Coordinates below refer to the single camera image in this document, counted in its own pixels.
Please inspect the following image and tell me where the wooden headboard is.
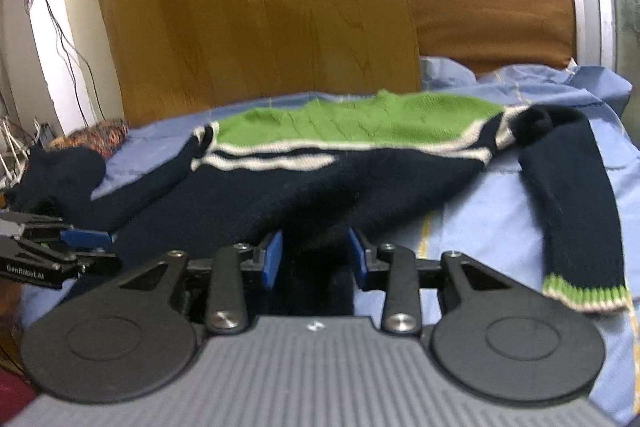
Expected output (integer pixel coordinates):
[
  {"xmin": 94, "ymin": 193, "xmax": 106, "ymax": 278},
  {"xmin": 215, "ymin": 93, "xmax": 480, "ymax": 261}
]
[{"xmin": 95, "ymin": 0, "xmax": 422, "ymax": 128}]

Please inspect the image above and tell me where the brown cushion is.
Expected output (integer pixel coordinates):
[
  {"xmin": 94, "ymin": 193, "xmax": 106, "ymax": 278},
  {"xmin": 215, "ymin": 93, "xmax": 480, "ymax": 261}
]
[{"xmin": 402, "ymin": 0, "xmax": 576, "ymax": 75}]

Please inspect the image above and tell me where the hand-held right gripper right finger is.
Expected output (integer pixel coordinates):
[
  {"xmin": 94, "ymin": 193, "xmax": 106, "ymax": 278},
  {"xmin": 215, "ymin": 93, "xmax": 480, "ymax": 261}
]
[{"xmin": 347, "ymin": 227, "xmax": 508, "ymax": 336}]

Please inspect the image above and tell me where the navy green white knit sweater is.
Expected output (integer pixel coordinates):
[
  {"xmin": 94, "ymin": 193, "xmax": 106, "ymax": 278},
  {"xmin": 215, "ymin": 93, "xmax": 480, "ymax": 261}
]
[{"xmin": 5, "ymin": 89, "xmax": 632, "ymax": 315}]

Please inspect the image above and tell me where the floral patterned cloth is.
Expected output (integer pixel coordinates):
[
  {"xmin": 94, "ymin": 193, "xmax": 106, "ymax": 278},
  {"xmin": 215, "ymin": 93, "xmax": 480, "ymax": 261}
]
[{"xmin": 47, "ymin": 118, "xmax": 131, "ymax": 158}]

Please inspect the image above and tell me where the red cloth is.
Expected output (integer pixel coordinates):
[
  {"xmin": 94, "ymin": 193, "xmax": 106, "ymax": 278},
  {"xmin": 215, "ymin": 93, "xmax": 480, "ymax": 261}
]
[{"xmin": 0, "ymin": 367, "xmax": 42, "ymax": 425}]

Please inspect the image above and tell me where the white wire rack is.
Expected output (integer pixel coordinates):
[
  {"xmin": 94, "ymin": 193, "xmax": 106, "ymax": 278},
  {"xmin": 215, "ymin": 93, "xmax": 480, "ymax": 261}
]
[{"xmin": 0, "ymin": 114, "xmax": 32, "ymax": 190}]

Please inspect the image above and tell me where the black cable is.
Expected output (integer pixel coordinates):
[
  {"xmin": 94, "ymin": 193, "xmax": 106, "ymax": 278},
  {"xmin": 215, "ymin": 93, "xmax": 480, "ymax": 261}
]
[{"xmin": 22, "ymin": 0, "xmax": 107, "ymax": 120}]

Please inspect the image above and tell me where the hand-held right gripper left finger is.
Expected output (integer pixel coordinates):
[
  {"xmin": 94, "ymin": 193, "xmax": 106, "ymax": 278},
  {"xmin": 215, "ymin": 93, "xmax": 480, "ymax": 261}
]
[{"xmin": 117, "ymin": 229, "xmax": 286, "ymax": 336}]

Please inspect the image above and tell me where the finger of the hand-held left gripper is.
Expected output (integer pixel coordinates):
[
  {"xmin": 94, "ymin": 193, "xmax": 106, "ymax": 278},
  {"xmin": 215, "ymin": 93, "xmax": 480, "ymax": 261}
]
[
  {"xmin": 25, "ymin": 215, "xmax": 113, "ymax": 255},
  {"xmin": 74, "ymin": 253, "xmax": 124, "ymax": 280}
]

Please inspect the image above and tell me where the blue checked bed sheet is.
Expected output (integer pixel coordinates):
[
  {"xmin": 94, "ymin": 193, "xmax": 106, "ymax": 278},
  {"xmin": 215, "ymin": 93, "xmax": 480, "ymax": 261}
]
[{"xmin": 20, "ymin": 56, "xmax": 640, "ymax": 425}]

